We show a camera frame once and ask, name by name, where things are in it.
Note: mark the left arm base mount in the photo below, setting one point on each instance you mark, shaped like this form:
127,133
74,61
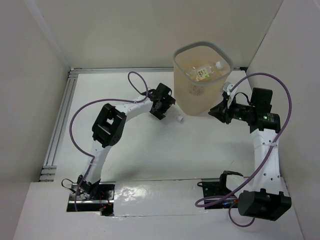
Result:
100,200

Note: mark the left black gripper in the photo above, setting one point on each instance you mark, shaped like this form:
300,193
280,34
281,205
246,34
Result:
160,109

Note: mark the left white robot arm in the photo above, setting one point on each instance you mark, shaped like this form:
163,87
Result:
109,126

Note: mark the square bottle orange label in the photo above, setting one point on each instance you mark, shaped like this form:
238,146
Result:
209,71

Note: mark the clear bottle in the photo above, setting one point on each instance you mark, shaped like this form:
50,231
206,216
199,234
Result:
178,115
192,72

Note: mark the beige plastic waste bin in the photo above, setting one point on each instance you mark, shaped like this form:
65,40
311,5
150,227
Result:
194,97

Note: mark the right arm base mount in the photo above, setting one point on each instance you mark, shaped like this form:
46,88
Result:
216,190

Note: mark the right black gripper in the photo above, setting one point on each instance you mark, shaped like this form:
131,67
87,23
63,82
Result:
219,111

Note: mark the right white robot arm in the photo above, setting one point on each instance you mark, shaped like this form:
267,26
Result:
263,196

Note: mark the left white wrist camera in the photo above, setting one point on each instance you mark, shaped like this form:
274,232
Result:
151,92

